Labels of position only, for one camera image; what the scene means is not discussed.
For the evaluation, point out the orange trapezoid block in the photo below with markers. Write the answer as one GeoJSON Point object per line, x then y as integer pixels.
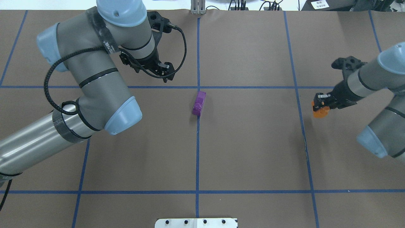
{"type": "Point", "coordinates": [320, 110]}

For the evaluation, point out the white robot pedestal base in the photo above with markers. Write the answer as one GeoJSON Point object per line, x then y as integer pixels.
{"type": "Point", "coordinates": [196, 223]}

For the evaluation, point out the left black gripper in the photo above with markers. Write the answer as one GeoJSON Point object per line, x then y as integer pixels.
{"type": "Point", "coordinates": [146, 62]}

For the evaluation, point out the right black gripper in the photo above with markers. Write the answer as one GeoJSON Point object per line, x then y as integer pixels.
{"type": "Point", "coordinates": [341, 92]}

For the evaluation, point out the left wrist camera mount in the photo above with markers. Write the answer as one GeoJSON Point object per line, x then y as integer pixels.
{"type": "Point", "coordinates": [159, 23]}

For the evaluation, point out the purple trapezoid block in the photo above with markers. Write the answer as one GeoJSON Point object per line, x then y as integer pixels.
{"type": "Point", "coordinates": [199, 103]}

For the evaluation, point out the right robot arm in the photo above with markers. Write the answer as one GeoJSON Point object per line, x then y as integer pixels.
{"type": "Point", "coordinates": [384, 135]}

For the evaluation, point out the aluminium frame post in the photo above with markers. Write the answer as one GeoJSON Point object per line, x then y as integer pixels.
{"type": "Point", "coordinates": [197, 7]}

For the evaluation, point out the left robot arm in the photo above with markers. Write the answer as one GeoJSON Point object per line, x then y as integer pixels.
{"type": "Point", "coordinates": [83, 46]}

